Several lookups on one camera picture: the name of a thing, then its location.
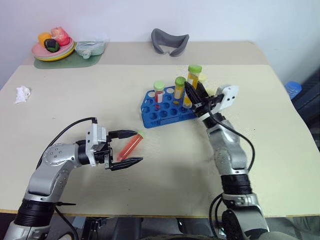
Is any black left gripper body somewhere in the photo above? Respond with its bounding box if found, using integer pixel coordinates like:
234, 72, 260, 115
94, 134, 114, 171

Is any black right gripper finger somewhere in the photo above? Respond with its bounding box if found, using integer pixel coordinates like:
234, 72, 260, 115
183, 80, 203, 109
196, 82, 211, 101

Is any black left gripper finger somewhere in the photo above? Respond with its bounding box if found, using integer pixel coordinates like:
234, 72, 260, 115
110, 156, 144, 172
107, 129, 140, 140

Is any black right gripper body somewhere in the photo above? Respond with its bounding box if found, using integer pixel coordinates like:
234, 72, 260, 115
192, 93, 225, 119

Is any yellow test tube green cap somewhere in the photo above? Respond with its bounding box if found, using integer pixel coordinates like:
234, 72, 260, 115
173, 76, 187, 106
183, 64, 203, 109

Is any red test tube green cap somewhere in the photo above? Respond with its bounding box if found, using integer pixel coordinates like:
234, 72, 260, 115
115, 131, 147, 162
153, 80, 165, 111

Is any blue test tube rack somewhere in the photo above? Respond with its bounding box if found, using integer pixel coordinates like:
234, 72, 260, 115
139, 85, 201, 129

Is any grey curved foam pad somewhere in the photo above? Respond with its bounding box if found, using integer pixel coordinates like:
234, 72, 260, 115
151, 28, 190, 58

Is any green table mat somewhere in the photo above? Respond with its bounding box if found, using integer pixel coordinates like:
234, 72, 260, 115
33, 48, 104, 70

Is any blue water bottle cap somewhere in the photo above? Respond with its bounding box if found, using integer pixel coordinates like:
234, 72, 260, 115
284, 80, 304, 100

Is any pale green plastic pouch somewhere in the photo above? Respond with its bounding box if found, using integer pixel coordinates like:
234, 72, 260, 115
74, 39, 109, 59

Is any light green plate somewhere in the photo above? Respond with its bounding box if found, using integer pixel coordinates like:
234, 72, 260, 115
33, 41, 76, 60

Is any stack of coloured plates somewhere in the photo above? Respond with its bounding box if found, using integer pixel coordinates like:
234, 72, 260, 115
34, 42, 76, 62

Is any black object beside table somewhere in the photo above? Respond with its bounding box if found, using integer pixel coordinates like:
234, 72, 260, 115
291, 71, 320, 153

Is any white crumpled tissue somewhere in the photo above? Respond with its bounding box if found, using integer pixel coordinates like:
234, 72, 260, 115
13, 85, 33, 105

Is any dark green black ball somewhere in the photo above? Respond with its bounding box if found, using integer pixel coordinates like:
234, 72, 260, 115
43, 38, 60, 53

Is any red toy fruit in net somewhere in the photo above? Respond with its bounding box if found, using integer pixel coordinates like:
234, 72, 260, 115
50, 26, 70, 47

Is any pink plate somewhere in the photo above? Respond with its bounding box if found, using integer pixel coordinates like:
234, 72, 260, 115
31, 36, 75, 58

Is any orange toy fruit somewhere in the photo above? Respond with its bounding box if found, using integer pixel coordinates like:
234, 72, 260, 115
37, 32, 53, 45

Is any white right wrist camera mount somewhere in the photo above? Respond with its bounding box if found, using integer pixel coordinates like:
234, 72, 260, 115
213, 84, 240, 112

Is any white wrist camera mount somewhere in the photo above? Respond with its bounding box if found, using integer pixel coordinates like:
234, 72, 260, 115
213, 84, 240, 112
84, 122, 109, 168

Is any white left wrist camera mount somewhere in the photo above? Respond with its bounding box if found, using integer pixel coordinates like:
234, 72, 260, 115
84, 122, 109, 168

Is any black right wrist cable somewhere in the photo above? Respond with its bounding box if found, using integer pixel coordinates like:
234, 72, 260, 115
206, 109, 256, 173

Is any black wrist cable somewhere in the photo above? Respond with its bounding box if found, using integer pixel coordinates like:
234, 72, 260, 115
36, 116, 98, 171
206, 109, 256, 173

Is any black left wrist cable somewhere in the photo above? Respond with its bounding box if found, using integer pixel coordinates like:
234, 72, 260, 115
36, 116, 98, 171

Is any black left shoulder cable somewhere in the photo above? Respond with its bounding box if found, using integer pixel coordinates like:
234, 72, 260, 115
53, 201, 81, 240

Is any black shoulder cable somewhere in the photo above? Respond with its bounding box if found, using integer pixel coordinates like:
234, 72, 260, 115
53, 201, 81, 240
208, 193, 226, 239

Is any black right shoulder cable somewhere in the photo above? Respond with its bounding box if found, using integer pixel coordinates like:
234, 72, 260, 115
208, 193, 226, 239

